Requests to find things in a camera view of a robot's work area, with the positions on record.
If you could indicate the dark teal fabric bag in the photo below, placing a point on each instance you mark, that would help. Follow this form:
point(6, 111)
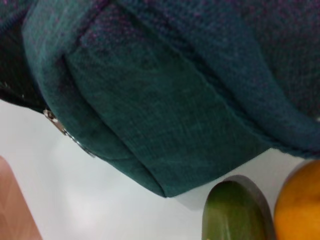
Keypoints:
point(162, 87)

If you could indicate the long green cucumber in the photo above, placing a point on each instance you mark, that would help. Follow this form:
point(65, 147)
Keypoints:
point(232, 215)

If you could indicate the orange pear fruit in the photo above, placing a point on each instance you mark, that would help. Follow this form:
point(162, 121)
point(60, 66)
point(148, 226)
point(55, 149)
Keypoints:
point(300, 205)

